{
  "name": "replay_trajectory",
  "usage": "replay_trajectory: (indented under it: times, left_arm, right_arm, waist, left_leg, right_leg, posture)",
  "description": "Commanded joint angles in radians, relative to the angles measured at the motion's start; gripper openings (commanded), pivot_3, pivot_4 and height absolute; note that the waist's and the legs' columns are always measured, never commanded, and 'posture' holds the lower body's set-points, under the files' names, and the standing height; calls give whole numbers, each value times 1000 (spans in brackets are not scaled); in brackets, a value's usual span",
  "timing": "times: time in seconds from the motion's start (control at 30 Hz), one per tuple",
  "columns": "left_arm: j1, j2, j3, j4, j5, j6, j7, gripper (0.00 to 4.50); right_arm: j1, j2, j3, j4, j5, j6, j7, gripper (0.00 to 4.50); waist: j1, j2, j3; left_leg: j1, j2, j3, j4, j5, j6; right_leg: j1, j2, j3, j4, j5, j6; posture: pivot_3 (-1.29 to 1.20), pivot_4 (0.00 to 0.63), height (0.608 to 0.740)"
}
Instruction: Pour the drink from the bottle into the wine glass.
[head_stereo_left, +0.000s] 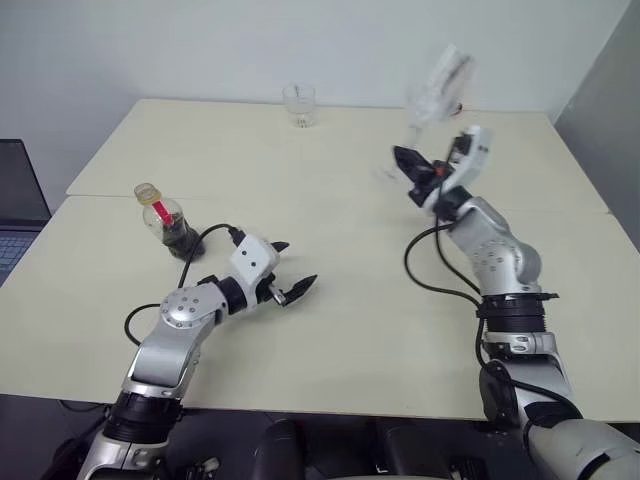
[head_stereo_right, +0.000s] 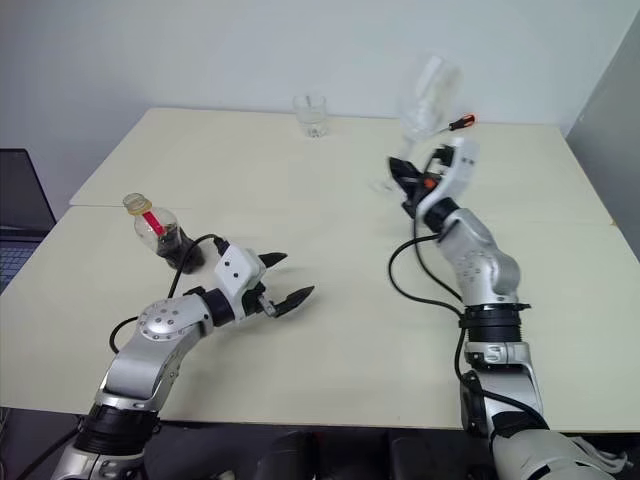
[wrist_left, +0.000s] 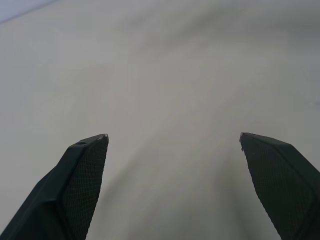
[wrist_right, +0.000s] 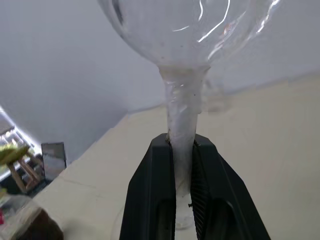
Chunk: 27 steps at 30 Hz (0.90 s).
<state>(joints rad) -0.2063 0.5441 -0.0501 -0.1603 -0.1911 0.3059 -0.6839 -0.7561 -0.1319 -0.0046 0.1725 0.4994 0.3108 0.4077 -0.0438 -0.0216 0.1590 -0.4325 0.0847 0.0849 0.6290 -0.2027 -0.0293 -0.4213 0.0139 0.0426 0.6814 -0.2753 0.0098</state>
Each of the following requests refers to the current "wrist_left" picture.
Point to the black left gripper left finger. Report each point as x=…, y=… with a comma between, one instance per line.
x=60, y=190

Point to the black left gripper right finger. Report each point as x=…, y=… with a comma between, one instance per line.
x=287, y=182

